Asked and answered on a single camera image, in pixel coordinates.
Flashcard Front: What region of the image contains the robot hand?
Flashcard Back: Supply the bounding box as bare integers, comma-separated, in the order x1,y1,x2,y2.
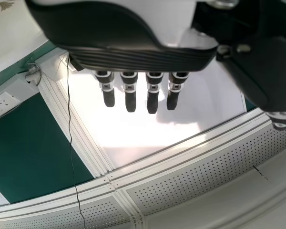
25,0,286,131

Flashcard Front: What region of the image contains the black power adapter plug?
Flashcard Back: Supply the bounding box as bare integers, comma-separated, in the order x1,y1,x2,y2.
68,54,85,72

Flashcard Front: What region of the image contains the thin black cable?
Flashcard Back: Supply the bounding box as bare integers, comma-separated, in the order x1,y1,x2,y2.
66,54,86,229

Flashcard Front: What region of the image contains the white ribbed frame rail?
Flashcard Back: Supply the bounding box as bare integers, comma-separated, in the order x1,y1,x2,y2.
37,71,114,178

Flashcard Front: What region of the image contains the grey coiled cable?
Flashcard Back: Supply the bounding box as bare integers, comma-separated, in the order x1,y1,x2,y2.
25,62,42,86

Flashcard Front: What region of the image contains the white socket strip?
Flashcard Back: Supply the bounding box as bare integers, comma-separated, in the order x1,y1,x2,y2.
0,53,74,124

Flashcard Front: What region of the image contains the plate with brown leaf pattern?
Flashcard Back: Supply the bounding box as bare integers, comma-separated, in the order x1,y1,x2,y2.
0,0,48,78

